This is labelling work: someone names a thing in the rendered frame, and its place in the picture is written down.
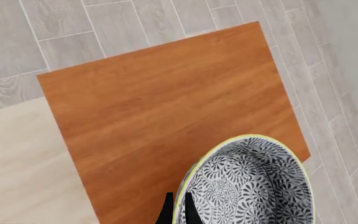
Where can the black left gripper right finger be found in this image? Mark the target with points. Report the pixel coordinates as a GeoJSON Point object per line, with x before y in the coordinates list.
{"type": "Point", "coordinates": [192, 212]}

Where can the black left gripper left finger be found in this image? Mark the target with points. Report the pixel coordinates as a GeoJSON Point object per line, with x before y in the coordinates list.
{"type": "Point", "coordinates": [166, 213]}

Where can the wooden cabinet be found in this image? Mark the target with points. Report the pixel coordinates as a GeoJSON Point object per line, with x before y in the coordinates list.
{"type": "Point", "coordinates": [166, 105]}

